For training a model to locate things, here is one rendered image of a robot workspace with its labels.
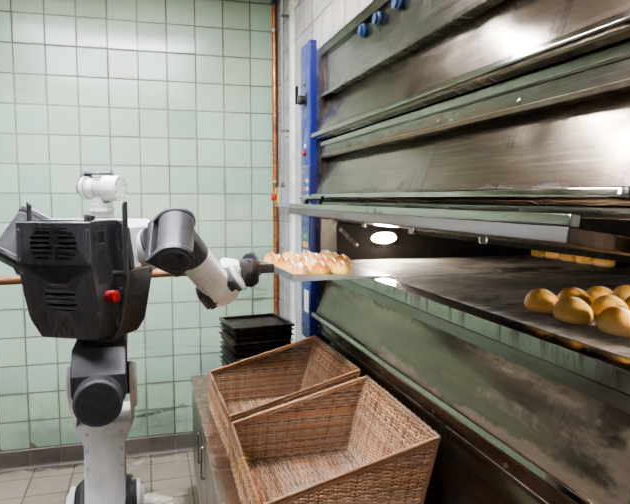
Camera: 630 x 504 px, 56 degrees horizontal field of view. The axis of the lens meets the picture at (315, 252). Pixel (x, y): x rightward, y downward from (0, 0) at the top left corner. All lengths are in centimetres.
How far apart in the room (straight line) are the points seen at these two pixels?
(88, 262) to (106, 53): 218
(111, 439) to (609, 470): 121
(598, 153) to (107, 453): 138
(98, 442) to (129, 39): 234
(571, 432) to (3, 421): 305
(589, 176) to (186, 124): 265
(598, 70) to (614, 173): 19
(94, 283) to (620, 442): 112
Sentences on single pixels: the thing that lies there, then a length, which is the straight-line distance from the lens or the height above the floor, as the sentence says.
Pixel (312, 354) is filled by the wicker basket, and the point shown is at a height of 78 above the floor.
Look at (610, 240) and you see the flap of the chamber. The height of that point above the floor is 139.
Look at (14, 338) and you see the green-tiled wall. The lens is 358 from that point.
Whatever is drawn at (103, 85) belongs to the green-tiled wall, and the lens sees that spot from 349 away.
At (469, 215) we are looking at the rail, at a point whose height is 142.
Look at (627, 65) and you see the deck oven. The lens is 111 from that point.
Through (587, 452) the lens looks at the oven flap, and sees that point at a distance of 121.
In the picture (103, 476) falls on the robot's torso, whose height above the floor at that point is 72.
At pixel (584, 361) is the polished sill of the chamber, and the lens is 117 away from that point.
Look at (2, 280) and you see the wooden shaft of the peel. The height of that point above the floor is 119.
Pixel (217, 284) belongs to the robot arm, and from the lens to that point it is 165.
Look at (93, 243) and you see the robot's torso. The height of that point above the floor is 135.
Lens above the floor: 145
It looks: 5 degrees down
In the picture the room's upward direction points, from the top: straight up
